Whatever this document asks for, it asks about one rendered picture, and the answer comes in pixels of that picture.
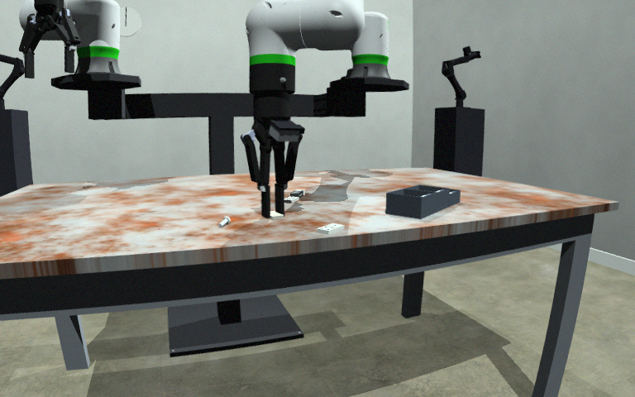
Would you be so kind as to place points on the white bolt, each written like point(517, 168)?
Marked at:
point(226, 220)

